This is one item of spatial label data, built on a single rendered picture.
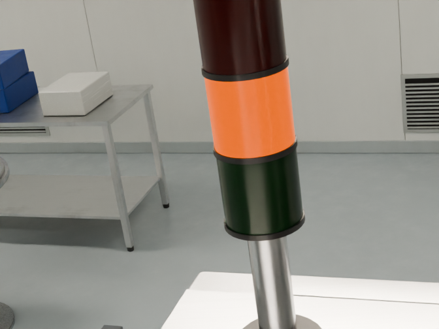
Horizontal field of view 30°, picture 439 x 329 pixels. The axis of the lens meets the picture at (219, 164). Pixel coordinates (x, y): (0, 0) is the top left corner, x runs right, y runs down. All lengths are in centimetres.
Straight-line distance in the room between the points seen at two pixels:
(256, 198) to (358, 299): 16
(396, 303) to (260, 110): 21
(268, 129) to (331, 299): 19
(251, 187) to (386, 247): 451
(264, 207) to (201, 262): 455
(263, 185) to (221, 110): 5
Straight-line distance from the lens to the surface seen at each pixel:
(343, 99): 619
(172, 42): 643
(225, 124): 47
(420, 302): 61
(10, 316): 488
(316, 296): 62
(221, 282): 65
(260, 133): 46
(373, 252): 493
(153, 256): 519
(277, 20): 46
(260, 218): 49
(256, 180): 47
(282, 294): 53
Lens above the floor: 243
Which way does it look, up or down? 22 degrees down
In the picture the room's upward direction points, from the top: 8 degrees counter-clockwise
